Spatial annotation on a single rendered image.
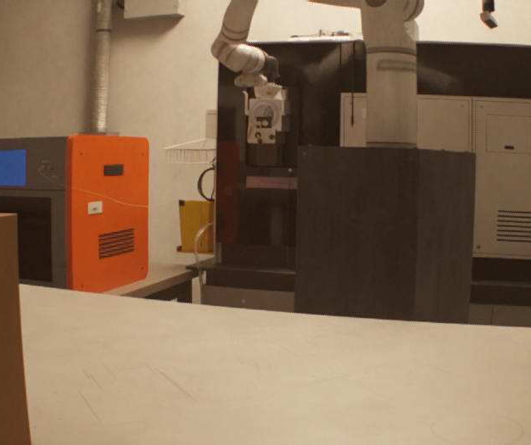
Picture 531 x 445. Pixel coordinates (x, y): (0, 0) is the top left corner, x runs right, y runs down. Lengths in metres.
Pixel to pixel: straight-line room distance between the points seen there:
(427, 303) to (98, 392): 0.75
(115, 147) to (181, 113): 1.61
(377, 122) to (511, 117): 0.90
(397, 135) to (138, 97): 2.56
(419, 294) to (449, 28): 2.26
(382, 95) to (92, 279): 0.98
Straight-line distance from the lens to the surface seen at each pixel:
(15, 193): 1.92
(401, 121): 1.25
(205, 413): 0.51
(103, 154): 1.92
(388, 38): 1.26
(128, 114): 3.71
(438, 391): 0.57
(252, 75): 1.98
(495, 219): 2.10
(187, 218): 2.33
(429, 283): 1.19
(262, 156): 2.14
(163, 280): 2.15
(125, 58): 3.75
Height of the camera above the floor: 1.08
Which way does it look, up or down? 6 degrees down
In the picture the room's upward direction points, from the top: 1 degrees clockwise
